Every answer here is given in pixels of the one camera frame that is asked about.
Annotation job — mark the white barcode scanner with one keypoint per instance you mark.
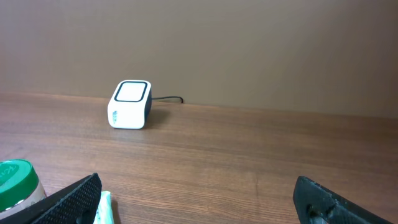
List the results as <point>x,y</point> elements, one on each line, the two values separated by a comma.
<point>130,104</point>

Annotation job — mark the teal tissue pack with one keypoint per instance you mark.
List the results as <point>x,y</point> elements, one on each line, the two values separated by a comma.
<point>104,213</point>

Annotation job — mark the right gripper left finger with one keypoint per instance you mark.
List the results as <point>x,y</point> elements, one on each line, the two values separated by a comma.
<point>76,203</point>

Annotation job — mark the green lid jar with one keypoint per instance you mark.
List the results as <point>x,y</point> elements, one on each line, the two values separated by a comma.
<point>20,186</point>

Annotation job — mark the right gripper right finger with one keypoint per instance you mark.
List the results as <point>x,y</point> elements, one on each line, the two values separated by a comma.
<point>316,204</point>

